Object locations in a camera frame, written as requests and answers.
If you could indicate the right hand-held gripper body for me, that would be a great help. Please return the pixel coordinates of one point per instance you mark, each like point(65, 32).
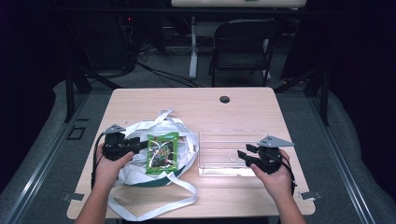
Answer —
point(270, 157)

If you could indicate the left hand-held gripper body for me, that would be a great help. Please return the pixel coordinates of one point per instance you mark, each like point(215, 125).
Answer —
point(115, 148)

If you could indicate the green snack packet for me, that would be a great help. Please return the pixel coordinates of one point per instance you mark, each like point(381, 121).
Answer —
point(162, 152)

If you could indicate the clear plastic tray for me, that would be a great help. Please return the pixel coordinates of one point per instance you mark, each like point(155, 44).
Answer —
point(221, 149)

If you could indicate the white tote bag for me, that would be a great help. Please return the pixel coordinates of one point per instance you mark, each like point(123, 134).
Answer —
point(186, 146)

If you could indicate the person's left hand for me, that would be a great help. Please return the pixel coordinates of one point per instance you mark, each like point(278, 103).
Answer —
point(107, 172)

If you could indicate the person's right hand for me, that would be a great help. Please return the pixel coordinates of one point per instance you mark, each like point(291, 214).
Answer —
point(277, 183)

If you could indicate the black metal stand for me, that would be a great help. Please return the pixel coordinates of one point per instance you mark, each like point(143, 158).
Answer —
point(323, 93)
point(70, 93)

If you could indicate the black folding chair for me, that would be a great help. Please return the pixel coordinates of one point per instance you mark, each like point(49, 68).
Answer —
point(243, 46)

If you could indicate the white-legged desk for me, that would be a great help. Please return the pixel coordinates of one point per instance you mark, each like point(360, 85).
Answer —
point(193, 46)

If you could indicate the dark equipment with red light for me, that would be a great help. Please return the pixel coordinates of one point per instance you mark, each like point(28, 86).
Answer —
point(129, 19)

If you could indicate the grey metal bracket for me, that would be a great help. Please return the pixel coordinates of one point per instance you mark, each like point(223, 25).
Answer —
point(73, 196)
point(311, 195)

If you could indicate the metal floor rail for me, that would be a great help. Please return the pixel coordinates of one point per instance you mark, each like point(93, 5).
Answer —
point(342, 161)
point(37, 174)

